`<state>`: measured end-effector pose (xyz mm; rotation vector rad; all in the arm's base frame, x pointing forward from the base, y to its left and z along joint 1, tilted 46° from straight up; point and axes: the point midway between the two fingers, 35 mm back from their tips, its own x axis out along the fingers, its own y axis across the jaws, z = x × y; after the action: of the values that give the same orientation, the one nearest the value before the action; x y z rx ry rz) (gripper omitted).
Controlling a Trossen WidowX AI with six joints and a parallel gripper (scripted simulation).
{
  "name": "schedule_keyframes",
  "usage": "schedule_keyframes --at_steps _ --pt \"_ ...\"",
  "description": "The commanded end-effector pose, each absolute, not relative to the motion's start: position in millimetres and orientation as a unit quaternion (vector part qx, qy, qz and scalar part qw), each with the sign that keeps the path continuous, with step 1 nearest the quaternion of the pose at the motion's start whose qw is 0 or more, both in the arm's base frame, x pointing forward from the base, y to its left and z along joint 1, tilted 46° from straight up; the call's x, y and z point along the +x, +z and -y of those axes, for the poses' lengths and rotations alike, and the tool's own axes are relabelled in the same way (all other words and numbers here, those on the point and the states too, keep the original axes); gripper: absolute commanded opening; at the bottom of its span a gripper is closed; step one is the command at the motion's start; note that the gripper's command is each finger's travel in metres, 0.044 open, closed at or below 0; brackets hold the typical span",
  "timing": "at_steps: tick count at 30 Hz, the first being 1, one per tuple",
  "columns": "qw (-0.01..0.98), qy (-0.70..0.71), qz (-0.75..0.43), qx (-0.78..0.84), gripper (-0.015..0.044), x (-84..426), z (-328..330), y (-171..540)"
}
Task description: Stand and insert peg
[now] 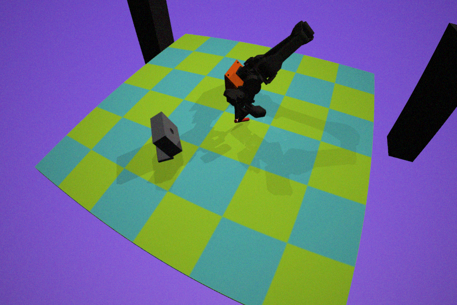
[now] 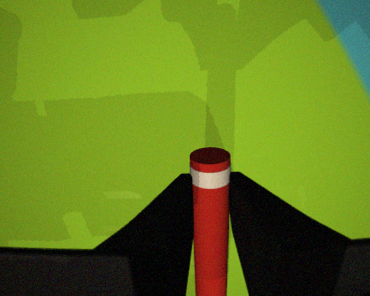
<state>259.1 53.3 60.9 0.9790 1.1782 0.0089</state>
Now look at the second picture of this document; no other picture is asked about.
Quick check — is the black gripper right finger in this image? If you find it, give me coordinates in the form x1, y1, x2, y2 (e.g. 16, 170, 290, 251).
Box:
228, 172, 370, 296

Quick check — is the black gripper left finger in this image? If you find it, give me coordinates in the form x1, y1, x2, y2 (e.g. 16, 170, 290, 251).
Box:
0, 174, 194, 296

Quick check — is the dark red peg with white band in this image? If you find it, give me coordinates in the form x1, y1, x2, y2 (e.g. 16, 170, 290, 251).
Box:
190, 147, 232, 296

